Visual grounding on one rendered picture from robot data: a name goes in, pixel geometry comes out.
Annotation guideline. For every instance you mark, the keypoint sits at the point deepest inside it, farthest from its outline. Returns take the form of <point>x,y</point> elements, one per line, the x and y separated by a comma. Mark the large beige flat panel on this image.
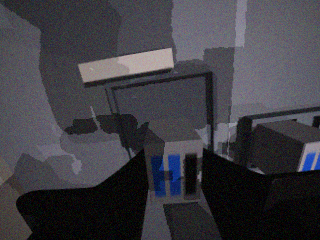
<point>12,224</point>

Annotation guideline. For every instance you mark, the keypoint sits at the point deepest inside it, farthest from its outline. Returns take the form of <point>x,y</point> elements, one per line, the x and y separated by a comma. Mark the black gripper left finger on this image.
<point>117,205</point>

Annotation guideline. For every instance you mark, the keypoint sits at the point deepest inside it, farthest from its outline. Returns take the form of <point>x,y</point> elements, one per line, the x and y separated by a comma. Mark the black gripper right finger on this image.
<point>242,201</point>

